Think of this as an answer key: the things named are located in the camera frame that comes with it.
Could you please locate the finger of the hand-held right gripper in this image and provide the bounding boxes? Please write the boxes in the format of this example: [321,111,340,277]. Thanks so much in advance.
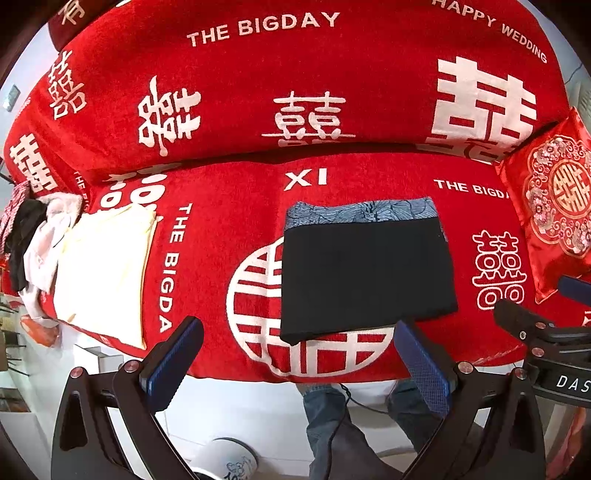
[492,298,557,343]
[557,274,591,309]

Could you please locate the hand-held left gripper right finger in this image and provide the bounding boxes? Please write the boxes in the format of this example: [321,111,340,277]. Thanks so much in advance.
[394,318,550,480]

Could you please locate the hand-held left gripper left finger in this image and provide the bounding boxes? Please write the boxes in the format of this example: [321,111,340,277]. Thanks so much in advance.
[51,316,206,480]

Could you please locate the black pants with patterned waistband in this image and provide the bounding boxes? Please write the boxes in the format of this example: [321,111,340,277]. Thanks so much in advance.
[279,198,459,346]

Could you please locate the person's right leg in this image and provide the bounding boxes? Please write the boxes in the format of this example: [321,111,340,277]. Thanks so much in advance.
[385,378,444,455]

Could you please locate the person's leg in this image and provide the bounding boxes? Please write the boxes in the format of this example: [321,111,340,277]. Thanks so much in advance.
[385,378,444,455]
[298,383,398,480]

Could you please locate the red embroidered cushion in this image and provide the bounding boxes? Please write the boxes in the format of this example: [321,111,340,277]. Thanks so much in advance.
[494,107,591,304]

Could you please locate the person's left leg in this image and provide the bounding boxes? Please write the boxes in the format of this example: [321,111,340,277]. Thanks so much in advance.
[298,383,398,480]

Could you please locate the white printed bucket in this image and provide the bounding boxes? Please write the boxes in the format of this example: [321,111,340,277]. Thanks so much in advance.
[196,438,260,480]

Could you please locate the cream folded cloth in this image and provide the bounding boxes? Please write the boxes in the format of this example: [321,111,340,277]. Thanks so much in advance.
[50,205,158,349]

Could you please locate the pile of unfolded clothes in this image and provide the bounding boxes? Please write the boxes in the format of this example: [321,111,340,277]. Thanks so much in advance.
[19,194,89,320]

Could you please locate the black garment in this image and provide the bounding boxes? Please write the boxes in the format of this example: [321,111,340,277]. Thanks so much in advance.
[4,198,51,292]

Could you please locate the red plaid garment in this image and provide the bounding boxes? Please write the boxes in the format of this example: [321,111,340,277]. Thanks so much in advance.
[0,181,31,256]

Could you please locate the red printed blanket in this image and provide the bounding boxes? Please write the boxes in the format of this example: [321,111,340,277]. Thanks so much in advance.
[0,0,591,385]

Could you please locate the dark red cushion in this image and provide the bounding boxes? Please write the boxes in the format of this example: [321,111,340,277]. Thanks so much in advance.
[48,0,126,52]

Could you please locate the black cable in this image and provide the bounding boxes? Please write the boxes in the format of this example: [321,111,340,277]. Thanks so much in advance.
[318,382,370,480]

